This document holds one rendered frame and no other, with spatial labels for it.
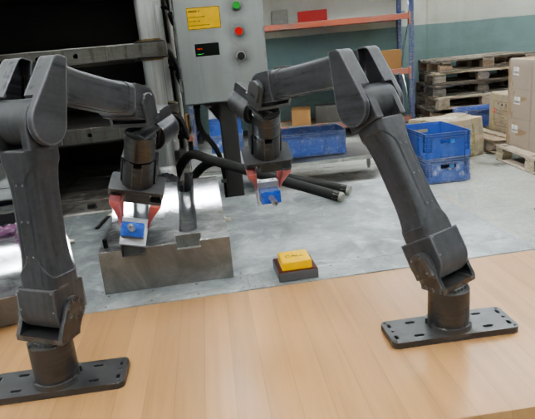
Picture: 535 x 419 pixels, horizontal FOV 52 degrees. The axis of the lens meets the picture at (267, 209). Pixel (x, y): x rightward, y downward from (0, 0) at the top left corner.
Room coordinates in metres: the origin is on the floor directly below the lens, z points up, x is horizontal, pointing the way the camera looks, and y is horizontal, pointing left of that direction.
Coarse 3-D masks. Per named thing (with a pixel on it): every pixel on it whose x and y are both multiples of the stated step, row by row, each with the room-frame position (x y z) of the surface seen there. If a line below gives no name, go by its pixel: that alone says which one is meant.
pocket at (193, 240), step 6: (186, 234) 1.08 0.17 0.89; (192, 234) 1.08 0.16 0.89; (198, 234) 1.08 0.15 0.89; (180, 240) 1.08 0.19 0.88; (186, 240) 1.08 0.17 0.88; (192, 240) 1.08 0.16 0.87; (198, 240) 1.08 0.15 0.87; (180, 246) 1.08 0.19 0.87; (186, 246) 1.08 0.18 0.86; (192, 246) 1.08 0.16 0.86; (198, 246) 1.04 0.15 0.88
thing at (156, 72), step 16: (144, 0) 1.76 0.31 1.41; (144, 16) 1.76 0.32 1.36; (160, 16) 2.45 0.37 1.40; (144, 32) 1.76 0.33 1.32; (160, 32) 2.44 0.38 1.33; (144, 64) 1.77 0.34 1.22; (160, 64) 1.78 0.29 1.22; (160, 80) 1.77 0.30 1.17; (160, 96) 1.76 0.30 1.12; (176, 144) 2.45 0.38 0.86; (160, 160) 1.76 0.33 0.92; (176, 160) 2.41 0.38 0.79
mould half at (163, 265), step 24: (168, 192) 1.32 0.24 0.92; (216, 192) 1.31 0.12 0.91; (168, 216) 1.23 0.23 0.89; (216, 216) 1.20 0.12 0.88; (168, 240) 1.05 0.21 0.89; (216, 240) 1.04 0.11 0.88; (120, 264) 1.02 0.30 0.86; (144, 264) 1.02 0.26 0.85; (168, 264) 1.03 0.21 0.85; (192, 264) 1.03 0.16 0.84; (216, 264) 1.04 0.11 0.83; (120, 288) 1.02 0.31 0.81; (144, 288) 1.02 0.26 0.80
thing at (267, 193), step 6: (258, 180) 1.21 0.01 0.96; (264, 180) 1.20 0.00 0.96; (270, 180) 1.20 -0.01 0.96; (276, 180) 1.19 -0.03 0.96; (258, 186) 1.19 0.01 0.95; (264, 186) 1.19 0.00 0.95; (270, 186) 1.19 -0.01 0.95; (276, 186) 1.19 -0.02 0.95; (258, 192) 1.18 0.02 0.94; (264, 192) 1.15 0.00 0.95; (270, 192) 1.15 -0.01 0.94; (276, 192) 1.15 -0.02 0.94; (258, 198) 1.18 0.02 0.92; (264, 198) 1.15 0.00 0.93; (270, 198) 1.13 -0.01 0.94; (276, 198) 1.15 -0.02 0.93; (258, 204) 1.18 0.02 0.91; (264, 204) 1.15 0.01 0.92; (270, 204) 1.19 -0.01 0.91; (276, 204) 1.10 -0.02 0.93
